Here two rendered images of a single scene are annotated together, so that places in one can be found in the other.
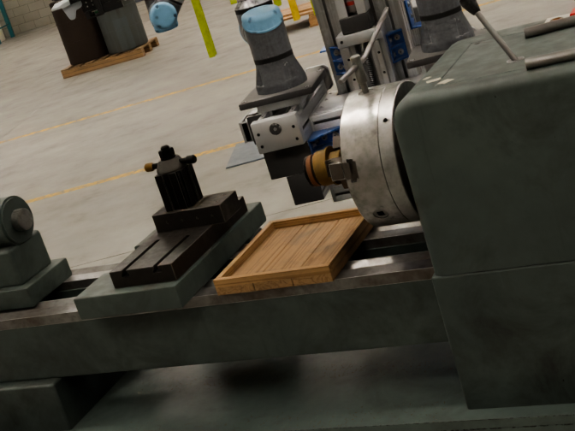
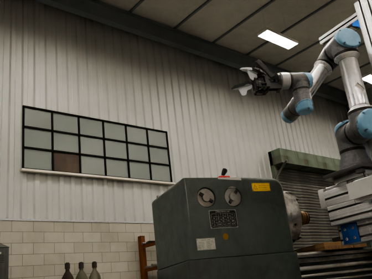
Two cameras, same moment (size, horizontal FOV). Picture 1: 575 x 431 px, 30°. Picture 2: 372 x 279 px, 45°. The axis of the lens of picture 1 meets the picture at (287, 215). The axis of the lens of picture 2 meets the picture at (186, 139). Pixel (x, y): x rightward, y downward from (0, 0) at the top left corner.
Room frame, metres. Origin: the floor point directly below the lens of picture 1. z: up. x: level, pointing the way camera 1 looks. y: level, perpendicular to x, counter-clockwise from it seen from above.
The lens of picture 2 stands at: (3.62, -2.65, 0.69)
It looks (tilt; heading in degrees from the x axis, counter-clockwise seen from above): 20 degrees up; 129
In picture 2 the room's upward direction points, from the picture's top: 7 degrees counter-clockwise
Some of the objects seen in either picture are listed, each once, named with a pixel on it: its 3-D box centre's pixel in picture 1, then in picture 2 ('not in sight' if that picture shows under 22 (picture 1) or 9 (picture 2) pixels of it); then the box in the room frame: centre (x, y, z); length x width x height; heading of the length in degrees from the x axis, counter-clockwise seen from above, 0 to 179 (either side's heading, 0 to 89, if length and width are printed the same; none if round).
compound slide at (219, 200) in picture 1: (196, 211); not in sight; (2.68, 0.22, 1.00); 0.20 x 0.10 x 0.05; 63
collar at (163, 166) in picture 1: (169, 163); not in sight; (2.69, 0.25, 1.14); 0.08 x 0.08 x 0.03
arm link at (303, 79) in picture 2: not in sight; (299, 81); (2.89, -0.86, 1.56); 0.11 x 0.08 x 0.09; 51
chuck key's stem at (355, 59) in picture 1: (362, 79); not in sight; (2.32, -0.25, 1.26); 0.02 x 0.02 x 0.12
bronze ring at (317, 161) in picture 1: (328, 167); (299, 217); (2.41, -0.12, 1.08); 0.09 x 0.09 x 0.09; 64
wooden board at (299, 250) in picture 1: (299, 248); (325, 249); (2.47, 0.00, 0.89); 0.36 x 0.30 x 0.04; 153
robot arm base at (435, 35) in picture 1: (444, 26); (354, 160); (2.95, -0.57, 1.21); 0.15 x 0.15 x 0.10
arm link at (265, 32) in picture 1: (265, 31); not in sight; (3.11, -0.10, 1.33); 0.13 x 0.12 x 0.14; 4
